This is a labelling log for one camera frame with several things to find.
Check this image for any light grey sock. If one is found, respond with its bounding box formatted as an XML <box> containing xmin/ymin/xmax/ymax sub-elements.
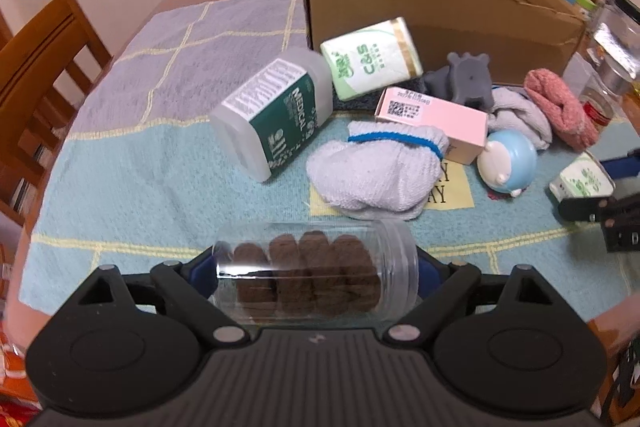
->
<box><xmin>487</xmin><ymin>87</ymin><xmax>553</xmax><ymax>152</ymax></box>

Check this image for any clear container red label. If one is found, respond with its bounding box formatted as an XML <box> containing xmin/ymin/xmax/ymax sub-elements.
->
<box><xmin>577</xmin><ymin>72</ymin><xmax>622</xmax><ymax>135</ymax></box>

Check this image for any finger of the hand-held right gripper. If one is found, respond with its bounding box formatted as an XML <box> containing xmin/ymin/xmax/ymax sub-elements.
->
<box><xmin>600</xmin><ymin>152</ymin><xmax>640</xmax><ymax>181</ymax></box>
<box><xmin>559</xmin><ymin>192</ymin><xmax>640</xmax><ymax>253</ymax></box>

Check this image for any large green white tissue pack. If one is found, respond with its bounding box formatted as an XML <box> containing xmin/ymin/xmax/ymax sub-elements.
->
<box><xmin>320</xmin><ymin>17</ymin><xmax>425</xmax><ymax>102</ymax></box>

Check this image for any checkered blue grey tablecloth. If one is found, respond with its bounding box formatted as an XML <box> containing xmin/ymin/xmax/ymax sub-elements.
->
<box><xmin>20</xmin><ymin>0</ymin><xmax>632</xmax><ymax>324</ymax></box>

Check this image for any white sock blue band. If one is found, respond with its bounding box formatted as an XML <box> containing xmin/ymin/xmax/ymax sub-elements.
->
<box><xmin>306</xmin><ymin>121</ymin><xmax>450</xmax><ymax>221</ymax></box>

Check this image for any clear jar of brown cookies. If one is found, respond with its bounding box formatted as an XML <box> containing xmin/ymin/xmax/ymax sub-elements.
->
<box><xmin>212</xmin><ymin>218</ymin><xmax>421</xmax><ymax>327</ymax></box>

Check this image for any grey hippo toy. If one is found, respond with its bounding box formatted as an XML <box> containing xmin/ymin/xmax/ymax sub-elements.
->
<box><xmin>424</xmin><ymin>52</ymin><xmax>496</xmax><ymax>110</ymax></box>

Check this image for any white bottle green label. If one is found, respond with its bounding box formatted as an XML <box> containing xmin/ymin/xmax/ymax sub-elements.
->
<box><xmin>209</xmin><ymin>48</ymin><xmax>334</xmax><ymax>182</ymax></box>

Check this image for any pink carton box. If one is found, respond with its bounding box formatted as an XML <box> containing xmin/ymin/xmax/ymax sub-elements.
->
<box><xmin>375</xmin><ymin>87</ymin><xmax>489</xmax><ymax>165</ymax></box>

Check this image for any small green white tissue pack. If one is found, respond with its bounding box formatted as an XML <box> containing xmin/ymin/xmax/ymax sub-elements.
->
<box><xmin>549</xmin><ymin>152</ymin><xmax>616</xmax><ymax>208</ymax></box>

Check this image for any dark grey cloth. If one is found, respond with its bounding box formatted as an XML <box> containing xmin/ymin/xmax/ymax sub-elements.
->
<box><xmin>332</xmin><ymin>77</ymin><xmax>427</xmax><ymax>112</ymax></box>

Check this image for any brown cardboard box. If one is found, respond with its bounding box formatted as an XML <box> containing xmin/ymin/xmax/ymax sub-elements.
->
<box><xmin>301</xmin><ymin>0</ymin><xmax>587</xmax><ymax>88</ymax></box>

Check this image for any large clear jar black lid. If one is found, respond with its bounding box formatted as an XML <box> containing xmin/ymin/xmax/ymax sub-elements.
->
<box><xmin>585</xmin><ymin>0</ymin><xmax>640</xmax><ymax>96</ymax></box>

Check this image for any blue round toy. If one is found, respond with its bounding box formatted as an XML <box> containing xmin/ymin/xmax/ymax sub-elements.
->
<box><xmin>476</xmin><ymin>129</ymin><xmax>538</xmax><ymax>198</ymax></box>

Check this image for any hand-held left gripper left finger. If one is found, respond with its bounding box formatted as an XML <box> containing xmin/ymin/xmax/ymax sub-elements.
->
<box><xmin>75</xmin><ymin>249</ymin><xmax>251</xmax><ymax>346</ymax></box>

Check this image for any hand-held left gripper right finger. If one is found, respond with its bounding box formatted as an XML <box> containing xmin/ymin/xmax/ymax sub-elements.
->
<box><xmin>385</xmin><ymin>251</ymin><xmax>558</xmax><ymax>346</ymax></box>

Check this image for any pink knitted sock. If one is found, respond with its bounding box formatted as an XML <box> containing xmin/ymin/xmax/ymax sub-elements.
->
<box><xmin>523</xmin><ymin>68</ymin><xmax>599</xmax><ymax>152</ymax></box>

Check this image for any red printed packaging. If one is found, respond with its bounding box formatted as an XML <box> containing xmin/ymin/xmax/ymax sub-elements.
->
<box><xmin>0</xmin><ymin>332</ymin><xmax>42</xmax><ymax>427</ymax></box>

